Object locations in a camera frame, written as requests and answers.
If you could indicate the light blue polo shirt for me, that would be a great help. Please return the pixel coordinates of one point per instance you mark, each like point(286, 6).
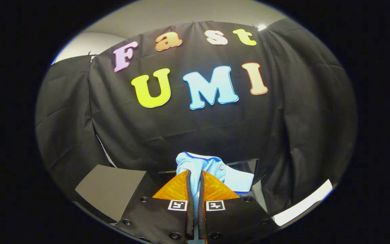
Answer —
point(208, 166)

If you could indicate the black backdrop cloth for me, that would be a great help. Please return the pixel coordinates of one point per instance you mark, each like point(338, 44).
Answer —
point(181, 128)

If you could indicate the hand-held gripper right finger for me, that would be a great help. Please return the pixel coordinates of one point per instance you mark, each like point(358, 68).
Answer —
point(201, 217)

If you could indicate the small ceiling light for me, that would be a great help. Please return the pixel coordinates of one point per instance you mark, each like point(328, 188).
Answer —
point(262, 27)

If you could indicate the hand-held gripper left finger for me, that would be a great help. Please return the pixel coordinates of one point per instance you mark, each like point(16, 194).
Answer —
point(190, 217)

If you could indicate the grey cabinet with black top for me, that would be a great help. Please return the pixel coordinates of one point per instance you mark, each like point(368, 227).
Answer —
point(110, 189)

